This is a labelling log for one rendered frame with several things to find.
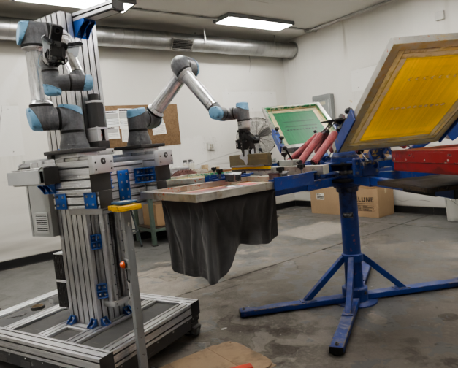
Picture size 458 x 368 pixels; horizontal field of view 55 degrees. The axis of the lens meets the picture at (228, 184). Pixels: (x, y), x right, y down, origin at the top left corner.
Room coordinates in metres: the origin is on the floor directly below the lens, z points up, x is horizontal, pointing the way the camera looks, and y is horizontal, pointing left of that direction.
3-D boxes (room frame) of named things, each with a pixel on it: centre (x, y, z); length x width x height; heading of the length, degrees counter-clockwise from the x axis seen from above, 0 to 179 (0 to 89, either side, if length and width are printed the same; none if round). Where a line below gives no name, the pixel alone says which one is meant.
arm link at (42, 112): (2.23, 0.90, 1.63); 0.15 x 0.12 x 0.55; 123
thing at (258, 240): (2.25, -0.07, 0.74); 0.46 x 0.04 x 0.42; 127
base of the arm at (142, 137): (2.72, 0.53, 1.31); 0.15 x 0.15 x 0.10
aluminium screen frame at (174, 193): (2.45, 0.01, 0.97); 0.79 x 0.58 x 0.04; 127
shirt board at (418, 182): (2.41, -0.91, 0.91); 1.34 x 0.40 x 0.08; 7
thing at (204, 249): (2.27, 0.25, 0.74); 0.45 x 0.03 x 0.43; 37
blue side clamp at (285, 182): (2.37, -0.35, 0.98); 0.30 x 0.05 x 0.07; 127
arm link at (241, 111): (2.58, -0.12, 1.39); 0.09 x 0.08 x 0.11; 66
